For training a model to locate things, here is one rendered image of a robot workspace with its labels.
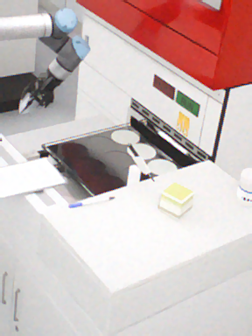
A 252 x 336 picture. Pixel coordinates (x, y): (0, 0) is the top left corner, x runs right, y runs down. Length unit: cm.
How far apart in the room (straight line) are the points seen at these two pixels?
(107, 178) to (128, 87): 47
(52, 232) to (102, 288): 24
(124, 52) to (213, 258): 94
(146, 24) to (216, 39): 34
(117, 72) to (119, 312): 109
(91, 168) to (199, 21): 59
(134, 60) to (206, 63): 45
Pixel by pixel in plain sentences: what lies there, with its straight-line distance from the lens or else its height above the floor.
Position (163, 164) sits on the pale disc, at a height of 90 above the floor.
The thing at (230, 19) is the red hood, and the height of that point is 146.
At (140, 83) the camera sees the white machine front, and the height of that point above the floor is 105.
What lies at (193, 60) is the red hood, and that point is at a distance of 206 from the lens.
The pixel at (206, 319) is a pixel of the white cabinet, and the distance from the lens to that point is 201.
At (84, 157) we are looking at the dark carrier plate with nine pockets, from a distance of 220.
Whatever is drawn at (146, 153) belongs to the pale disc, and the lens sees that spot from 227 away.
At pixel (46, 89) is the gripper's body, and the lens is 236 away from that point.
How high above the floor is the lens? 209
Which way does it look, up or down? 28 degrees down
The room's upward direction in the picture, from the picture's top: 9 degrees clockwise
